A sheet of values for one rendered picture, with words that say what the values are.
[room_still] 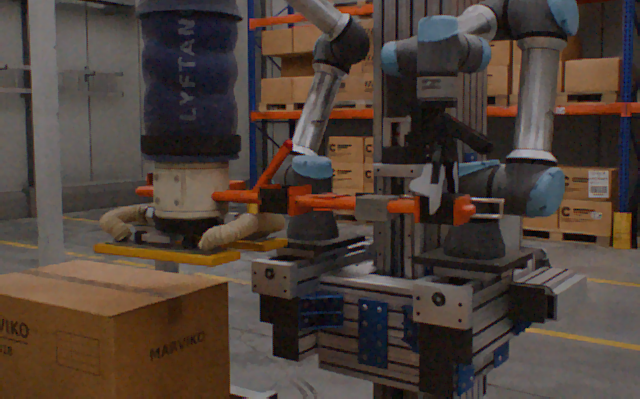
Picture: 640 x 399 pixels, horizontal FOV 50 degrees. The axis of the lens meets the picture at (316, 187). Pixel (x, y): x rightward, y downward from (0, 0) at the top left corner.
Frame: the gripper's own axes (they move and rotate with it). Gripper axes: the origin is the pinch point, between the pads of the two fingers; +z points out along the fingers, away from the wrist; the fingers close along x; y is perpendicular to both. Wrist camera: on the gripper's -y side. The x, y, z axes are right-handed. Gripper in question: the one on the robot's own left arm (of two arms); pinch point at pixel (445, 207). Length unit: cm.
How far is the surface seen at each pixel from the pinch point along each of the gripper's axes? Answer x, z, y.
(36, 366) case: 17, 42, 96
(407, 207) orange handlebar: 3.8, -0.1, 6.2
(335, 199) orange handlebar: 3.4, -0.7, 21.7
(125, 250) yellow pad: 15, 12, 67
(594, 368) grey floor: -280, 119, 7
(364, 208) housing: 3.9, 0.6, 15.0
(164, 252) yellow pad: 15, 11, 56
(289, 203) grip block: 4.9, 0.5, 31.5
